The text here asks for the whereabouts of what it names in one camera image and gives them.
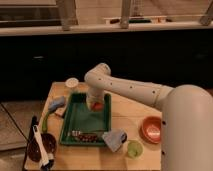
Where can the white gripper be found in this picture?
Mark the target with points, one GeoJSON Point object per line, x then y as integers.
{"type": "Point", "coordinates": [94, 95]}

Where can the red apple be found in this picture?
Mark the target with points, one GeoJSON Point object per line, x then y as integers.
{"type": "Point", "coordinates": [97, 106]}

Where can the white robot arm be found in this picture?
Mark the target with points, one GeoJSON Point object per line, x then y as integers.
{"type": "Point", "coordinates": [187, 116]}

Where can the green plastic tray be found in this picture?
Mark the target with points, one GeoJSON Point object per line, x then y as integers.
{"type": "Point", "coordinates": [79, 118]}

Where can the white paper cup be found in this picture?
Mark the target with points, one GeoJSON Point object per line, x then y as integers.
{"type": "Point", "coordinates": [72, 83]}

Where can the blue sponge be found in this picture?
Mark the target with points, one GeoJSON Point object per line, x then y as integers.
{"type": "Point", "coordinates": [56, 103]}

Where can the snack bar wrapper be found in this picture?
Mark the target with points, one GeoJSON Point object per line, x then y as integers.
{"type": "Point", "coordinates": [93, 136]}

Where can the blue grey folded cloth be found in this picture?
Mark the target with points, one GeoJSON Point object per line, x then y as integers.
{"type": "Point", "coordinates": [114, 139]}

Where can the orange bowl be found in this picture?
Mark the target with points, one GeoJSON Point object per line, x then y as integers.
{"type": "Point", "coordinates": [150, 129]}

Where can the green handled utensil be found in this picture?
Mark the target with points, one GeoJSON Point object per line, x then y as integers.
{"type": "Point", "coordinates": [45, 123]}

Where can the white handled brush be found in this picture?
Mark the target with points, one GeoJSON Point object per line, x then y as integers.
{"type": "Point", "coordinates": [44, 155]}

